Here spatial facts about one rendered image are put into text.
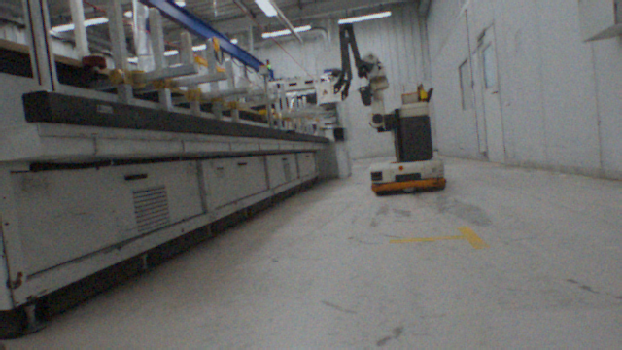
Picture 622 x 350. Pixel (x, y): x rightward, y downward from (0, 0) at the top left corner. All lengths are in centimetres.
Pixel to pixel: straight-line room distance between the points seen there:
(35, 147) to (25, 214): 31
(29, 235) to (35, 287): 16
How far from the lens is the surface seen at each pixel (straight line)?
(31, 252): 149
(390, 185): 337
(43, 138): 124
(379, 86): 363
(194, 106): 191
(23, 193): 148
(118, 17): 158
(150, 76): 149
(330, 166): 617
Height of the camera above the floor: 45
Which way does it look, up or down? 3 degrees down
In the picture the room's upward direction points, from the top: 6 degrees counter-clockwise
